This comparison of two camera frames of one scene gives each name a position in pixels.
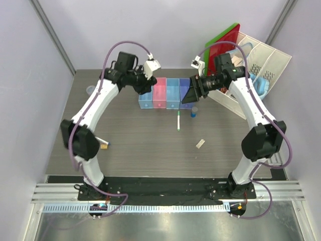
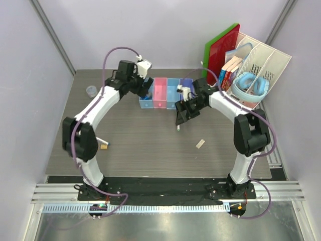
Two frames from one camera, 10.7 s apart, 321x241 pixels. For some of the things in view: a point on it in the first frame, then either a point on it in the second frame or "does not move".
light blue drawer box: (173, 93) does not move
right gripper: (197, 90) to (182, 106)
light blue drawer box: (145, 100) does not move
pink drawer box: (159, 94) does not move
